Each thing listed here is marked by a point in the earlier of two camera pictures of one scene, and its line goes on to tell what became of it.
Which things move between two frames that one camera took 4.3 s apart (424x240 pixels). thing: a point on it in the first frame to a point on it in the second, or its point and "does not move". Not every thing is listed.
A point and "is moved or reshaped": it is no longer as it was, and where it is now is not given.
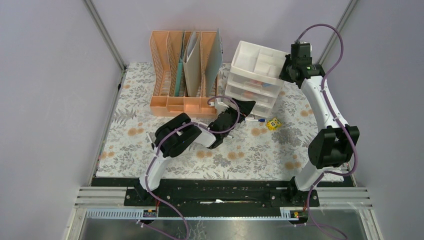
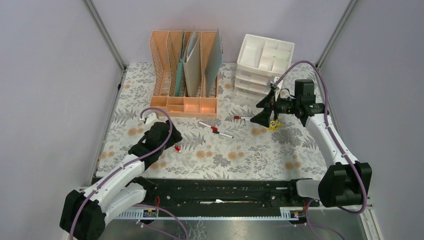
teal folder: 180,72 does not move
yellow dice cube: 272,124 does not move
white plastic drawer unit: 255,75 is moved or reshaped
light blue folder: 214,63 does not move
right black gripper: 283,75 to 270,104
